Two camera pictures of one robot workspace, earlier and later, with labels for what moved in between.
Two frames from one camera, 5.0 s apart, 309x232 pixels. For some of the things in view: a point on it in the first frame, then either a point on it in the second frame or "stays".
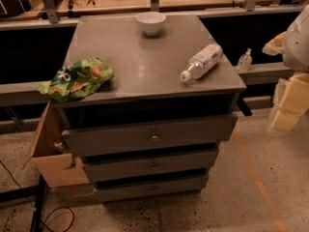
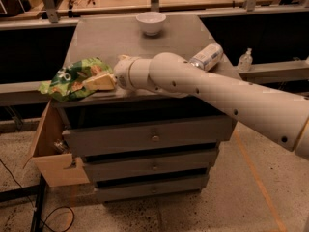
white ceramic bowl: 151,22 stays
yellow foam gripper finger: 295,101 to 101,82
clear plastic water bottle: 201,64 stays
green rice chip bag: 74,81 stays
